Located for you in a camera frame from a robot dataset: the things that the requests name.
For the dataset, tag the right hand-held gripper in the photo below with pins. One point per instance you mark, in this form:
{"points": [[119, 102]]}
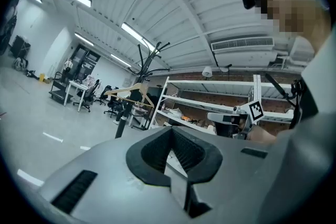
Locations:
{"points": [[254, 111]]}

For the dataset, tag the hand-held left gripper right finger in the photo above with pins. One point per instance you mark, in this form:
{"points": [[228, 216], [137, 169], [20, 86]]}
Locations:
{"points": [[236, 178]]}

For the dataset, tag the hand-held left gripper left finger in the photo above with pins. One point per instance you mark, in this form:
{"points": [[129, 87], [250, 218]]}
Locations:
{"points": [[110, 181]]}

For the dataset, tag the black coat rack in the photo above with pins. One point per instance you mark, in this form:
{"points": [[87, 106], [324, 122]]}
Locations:
{"points": [[122, 126]]}

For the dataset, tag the wooden hanger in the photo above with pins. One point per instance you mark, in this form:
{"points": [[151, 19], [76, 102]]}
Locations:
{"points": [[118, 90]]}

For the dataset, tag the person's right forearm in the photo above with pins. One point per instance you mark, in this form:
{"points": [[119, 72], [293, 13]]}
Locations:
{"points": [[262, 135]]}

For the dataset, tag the orange item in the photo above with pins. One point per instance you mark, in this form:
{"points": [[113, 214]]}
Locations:
{"points": [[191, 120]]}

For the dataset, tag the white metal shelving unit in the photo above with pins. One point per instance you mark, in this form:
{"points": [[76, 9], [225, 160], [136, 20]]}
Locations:
{"points": [[210, 82]]}

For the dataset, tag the white plastic bag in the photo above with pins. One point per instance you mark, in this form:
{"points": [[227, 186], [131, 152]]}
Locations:
{"points": [[175, 113]]}

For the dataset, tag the white shade lamp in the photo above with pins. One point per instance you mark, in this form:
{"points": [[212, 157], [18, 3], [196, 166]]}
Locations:
{"points": [[207, 71]]}

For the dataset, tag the black desk lamp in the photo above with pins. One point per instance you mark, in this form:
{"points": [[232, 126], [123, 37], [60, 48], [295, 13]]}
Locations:
{"points": [[225, 68]]}

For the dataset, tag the clear plastic bottle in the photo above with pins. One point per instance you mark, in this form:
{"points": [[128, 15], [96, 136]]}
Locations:
{"points": [[163, 107]]}

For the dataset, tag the large black monitor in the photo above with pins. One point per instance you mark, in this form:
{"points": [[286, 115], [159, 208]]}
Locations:
{"points": [[155, 94]]}

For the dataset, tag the black office chair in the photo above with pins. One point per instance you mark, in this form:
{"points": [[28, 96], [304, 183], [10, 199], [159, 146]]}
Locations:
{"points": [[114, 106], [90, 94], [105, 93]]}

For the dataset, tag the white ceiling air conditioner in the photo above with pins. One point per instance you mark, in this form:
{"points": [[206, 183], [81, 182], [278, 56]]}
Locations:
{"points": [[242, 44]]}

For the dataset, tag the white desk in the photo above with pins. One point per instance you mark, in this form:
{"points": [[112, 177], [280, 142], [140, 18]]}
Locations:
{"points": [[77, 84], [139, 110]]}

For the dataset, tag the person's torso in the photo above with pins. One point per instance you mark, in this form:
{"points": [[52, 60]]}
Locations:
{"points": [[307, 102]]}

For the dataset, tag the pink items pile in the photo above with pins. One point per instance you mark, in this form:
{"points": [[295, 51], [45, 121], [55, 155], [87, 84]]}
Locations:
{"points": [[89, 80]]}

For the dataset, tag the black platform cart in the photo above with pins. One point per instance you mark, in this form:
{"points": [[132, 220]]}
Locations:
{"points": [[57, 91]]}

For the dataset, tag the black glass door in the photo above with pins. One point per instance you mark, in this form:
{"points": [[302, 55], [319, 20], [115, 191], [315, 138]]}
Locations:
{"points": [[86, 60]]}

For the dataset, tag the yellow bin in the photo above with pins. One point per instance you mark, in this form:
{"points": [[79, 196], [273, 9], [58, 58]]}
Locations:
{"points": [[42, 78]]}

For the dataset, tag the person's head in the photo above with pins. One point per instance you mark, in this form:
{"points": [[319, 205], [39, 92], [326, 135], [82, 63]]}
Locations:
{"points": [[296, 13]]}

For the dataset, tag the black floor bag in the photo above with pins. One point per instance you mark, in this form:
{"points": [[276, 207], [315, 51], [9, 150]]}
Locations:
{"points": [[32, 73]]}

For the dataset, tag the grey backpacks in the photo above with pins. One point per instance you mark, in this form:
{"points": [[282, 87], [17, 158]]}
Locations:
{"points": [[20, 64]]}

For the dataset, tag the black folding trolley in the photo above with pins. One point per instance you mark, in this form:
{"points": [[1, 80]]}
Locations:
{"points": [[21, 46]]}

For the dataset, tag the white wall electrical box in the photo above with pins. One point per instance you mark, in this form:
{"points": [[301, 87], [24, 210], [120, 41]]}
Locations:
{"points": [[126, 82]]}

